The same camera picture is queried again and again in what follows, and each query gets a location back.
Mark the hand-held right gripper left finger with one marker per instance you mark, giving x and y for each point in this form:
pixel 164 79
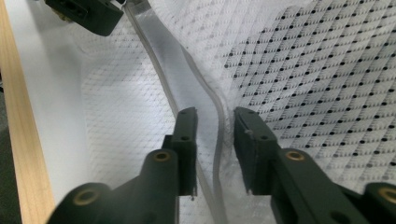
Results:
pixel 187 155

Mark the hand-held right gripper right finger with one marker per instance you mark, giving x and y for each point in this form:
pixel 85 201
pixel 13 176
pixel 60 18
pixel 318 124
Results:
pixel 255 155

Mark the white cloth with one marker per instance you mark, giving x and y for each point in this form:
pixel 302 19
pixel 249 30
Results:
pixel 280 77

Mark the white foam board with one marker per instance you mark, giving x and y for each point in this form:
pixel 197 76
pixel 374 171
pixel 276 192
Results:
pixel 46 93

